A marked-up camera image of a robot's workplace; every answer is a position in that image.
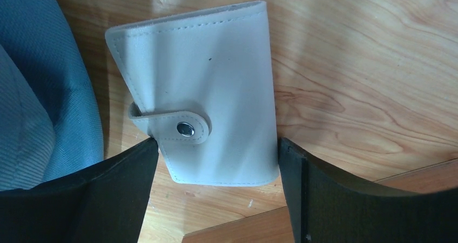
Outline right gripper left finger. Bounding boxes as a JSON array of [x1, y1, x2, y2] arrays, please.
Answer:
[[1, 138, 158, 242]]

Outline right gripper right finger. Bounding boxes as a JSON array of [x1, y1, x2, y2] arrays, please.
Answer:
[[278, 138, 457, 242]]

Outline blue grey backpack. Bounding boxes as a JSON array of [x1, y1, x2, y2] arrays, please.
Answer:
[[1, 0, 104, 191]]

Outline beige wallet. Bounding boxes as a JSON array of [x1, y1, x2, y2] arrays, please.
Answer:
[[105, 1, 279, 187]]

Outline wooden compartment tray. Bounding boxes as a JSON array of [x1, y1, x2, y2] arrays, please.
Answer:
[[183, 160, 457, 242]]

